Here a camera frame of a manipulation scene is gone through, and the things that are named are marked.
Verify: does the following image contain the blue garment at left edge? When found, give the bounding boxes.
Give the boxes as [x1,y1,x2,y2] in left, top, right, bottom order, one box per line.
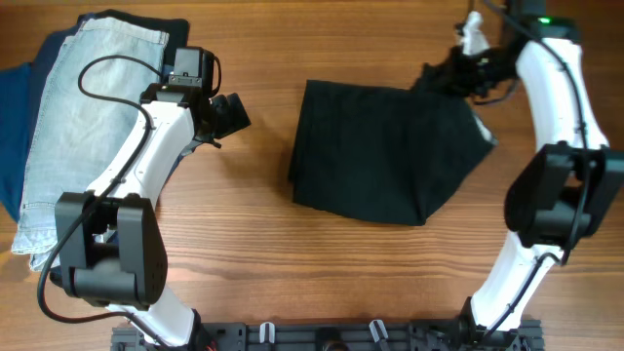
[1,63,31,221]

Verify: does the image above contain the navy blue shorts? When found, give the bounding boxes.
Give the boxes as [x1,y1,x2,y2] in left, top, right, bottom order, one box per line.
[23,13,172,160]

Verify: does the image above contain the light blue denim shorts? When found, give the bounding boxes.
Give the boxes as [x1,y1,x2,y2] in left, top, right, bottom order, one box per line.
[12,18,169,271]

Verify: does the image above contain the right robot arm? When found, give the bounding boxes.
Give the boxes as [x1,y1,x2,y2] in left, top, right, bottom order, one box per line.
[438,1,623,350]

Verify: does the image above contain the black shorts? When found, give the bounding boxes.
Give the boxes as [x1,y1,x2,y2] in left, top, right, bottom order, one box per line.
[288,64,497,226]

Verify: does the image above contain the black garment under pile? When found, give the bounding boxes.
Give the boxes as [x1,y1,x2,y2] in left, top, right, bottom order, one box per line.
[94,9,190,66]

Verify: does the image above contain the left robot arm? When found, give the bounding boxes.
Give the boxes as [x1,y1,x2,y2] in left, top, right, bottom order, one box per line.
[37,47,251,350]

